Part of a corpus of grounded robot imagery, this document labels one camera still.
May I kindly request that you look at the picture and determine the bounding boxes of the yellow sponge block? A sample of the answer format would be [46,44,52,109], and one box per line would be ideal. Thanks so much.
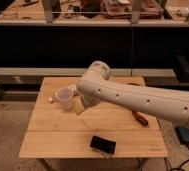
[74,98,85,115]

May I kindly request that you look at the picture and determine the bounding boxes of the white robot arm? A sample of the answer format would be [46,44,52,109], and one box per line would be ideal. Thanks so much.
[77,61,189,128]

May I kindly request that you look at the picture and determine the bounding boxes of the white crumpled object behind cup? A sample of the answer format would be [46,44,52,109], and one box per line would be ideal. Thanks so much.
[68,84,78,96]

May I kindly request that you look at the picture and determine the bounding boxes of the clear plastic measuring cup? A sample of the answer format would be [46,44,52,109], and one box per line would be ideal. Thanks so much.
[55,88,73,110]

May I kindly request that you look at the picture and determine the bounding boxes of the black rectangular box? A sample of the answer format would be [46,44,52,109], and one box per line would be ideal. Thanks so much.
[90,136,116,154]

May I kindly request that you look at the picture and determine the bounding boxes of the wooden folding table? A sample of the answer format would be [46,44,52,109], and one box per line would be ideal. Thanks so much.
[19,77,168,159]

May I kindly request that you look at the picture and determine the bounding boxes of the blue foot pedal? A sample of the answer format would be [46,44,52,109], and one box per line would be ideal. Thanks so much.
[175,126,189,144]

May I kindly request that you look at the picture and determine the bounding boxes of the red-brown handled tool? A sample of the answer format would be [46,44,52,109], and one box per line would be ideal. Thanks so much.
[132,111,149,126]

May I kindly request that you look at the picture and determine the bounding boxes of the long metal shelf rail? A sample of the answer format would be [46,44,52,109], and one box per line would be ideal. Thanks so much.
[0,67,175,77]

